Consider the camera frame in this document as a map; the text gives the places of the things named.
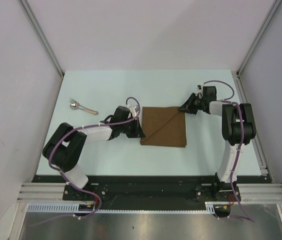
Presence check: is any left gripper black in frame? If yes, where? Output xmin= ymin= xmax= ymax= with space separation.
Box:
xmin=120 ymin=117 xmax=145 ymax=138

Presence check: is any brown cloth napkin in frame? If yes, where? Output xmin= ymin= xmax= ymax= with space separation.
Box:
xmin=140 ymin=106 xmax=187 ymax=148

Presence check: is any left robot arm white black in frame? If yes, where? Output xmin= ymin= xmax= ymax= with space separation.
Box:
xmin=42 ymin=105 xmax=145 ymax=200

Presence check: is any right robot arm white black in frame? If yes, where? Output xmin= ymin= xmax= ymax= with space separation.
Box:
xmin=178 ymin=85 xmax=257 ymax=202

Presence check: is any silver metal spoon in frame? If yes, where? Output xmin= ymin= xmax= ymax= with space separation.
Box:
xmin=70 ymin=102 xmax=99 ymax=115

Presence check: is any silver metal fork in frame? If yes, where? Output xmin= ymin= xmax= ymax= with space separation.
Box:
xmin=69 ymin=98 xmax=86 ymax=111

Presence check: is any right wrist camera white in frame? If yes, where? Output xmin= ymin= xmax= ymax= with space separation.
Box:
xmin=197 ymin=83 xmax=204 ymax=91

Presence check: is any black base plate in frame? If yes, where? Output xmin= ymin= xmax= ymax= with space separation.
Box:
xmin=32 ymin=174 xmax=273 ymax=203

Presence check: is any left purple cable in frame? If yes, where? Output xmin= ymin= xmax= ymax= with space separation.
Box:
xmin=30 ymin=96 xmax=141 ymax=227

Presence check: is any white slotted cable duct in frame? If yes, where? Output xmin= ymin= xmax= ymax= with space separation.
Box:
xmin=26 ymin=200 xmax=230 ymax=215

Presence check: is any aluminium frame rail front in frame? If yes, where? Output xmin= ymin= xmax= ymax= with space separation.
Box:
xmin=17 ymin=183 xmax=282 ymax=204

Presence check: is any aluminium frame post right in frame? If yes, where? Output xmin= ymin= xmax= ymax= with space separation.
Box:
xmin=235 ymin=0 xmax=282 ymax=77

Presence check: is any aluminium frame post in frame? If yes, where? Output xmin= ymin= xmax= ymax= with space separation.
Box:
xmin=17 ymin=0 xmax=65 ymax=78
xmin=235 ymin=0 xmax=282 ymax=77

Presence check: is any aluminium frame post left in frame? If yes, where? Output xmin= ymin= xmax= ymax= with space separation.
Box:
xmin=17 ymin=0 xmax=65 ymax=78

